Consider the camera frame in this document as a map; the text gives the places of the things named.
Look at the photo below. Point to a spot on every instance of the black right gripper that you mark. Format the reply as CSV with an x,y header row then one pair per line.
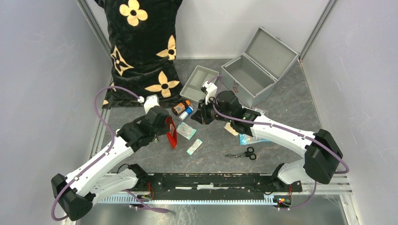
x,y
201,115

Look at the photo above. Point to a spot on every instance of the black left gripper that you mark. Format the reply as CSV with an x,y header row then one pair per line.
x,y
164,130

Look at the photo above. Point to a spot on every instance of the red first aid pouch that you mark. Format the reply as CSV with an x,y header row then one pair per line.
x,y
172,133

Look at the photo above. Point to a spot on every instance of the teal plaster strip packets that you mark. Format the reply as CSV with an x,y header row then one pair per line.
x,y
186,131

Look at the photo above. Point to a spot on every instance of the silver metal case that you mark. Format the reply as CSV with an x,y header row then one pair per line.
x,y
253,74

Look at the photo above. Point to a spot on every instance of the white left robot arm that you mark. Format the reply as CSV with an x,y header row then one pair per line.
x,y
81,189

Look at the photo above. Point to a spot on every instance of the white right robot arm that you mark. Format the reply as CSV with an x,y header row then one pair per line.
x,y
320,154

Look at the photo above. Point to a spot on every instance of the grey plastic divider tray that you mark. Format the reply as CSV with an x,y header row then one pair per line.
x,y
192,89

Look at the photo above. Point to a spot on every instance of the amber pill bottle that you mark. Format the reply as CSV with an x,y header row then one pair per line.
x,y
180,107

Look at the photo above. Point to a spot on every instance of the blue gauze packet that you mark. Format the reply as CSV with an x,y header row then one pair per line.
x,y
246,139

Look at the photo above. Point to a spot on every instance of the clear bag of wipes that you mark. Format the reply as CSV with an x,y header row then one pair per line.
x,y
262,112

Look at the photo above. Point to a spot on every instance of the black floral velvet cloth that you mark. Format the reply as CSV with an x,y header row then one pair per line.
x,y
142,35

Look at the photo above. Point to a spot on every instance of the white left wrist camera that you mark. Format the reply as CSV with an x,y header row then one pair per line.
x,y
149,102

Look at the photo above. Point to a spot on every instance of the black handled scissors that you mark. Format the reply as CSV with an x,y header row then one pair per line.
x,y
249,153

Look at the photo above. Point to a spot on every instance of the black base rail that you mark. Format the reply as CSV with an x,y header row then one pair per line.
x,y
213,186

